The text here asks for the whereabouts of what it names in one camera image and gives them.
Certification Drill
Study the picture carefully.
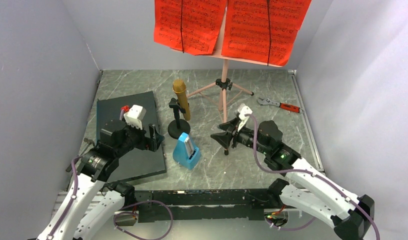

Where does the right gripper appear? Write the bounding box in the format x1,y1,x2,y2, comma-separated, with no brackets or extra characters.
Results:
211,117,270,156

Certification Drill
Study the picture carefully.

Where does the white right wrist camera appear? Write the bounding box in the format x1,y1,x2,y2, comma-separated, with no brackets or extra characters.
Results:
237,103,253,132

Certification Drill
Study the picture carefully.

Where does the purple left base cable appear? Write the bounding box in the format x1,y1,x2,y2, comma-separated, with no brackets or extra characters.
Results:
112,199,175,240

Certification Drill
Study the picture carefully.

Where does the red sheet music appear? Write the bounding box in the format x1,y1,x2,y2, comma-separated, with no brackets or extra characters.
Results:
221,0,311,67
153,0,227,56

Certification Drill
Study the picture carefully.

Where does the pink tripod music stand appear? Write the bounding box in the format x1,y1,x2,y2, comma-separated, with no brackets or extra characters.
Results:
170,9,284,157

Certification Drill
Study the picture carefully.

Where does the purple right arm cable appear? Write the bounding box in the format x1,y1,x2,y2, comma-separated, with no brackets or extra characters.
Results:
247,112,381,240

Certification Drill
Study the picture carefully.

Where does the dark grey rack box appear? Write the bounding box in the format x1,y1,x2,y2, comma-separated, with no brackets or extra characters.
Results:
95,91,167,183

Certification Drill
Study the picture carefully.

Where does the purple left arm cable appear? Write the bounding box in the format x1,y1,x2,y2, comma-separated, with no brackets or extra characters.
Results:
46,105,130,240

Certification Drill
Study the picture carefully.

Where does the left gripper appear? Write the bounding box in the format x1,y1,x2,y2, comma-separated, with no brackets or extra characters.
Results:
115,119,164,157

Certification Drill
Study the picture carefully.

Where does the gold microphone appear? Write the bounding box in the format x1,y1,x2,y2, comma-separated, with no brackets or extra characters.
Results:
172,78,191,121

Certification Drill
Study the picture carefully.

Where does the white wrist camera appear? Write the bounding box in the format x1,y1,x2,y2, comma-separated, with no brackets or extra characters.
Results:
122,104,147,130
237,103,253,132

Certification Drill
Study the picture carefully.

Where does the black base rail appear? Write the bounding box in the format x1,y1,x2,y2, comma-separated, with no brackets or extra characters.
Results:
122,188,289,223

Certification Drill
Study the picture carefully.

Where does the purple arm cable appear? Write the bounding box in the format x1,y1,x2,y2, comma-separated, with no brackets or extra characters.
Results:
46,105,130,240
247,112,381,240

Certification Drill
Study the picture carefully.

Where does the red handled adjustable wrench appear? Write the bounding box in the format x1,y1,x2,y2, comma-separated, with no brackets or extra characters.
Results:
257,97,305,114

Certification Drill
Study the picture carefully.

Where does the black microphone desk stand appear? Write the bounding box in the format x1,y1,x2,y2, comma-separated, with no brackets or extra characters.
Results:
167,98,191,139

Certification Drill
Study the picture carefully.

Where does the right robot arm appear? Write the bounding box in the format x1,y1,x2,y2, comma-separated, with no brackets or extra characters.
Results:
210,117,380,240

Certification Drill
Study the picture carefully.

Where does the left red sheet music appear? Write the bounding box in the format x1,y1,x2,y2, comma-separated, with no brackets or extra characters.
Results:
153,0,227,56

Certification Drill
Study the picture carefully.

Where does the blue metronome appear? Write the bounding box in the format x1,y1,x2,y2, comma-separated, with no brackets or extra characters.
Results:
172,132,202,170

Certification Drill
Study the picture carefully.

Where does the black handled tool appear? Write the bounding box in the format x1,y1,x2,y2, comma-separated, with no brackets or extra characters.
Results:
65,137,96,173

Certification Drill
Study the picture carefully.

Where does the right red sheet music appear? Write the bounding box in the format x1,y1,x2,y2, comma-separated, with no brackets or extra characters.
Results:
221,0,311,67

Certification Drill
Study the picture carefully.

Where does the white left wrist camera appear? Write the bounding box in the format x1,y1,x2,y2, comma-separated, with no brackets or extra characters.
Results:
122,104,147,130

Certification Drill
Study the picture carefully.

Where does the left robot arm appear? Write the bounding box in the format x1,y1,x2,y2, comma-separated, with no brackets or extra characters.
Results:
37,119,164,240

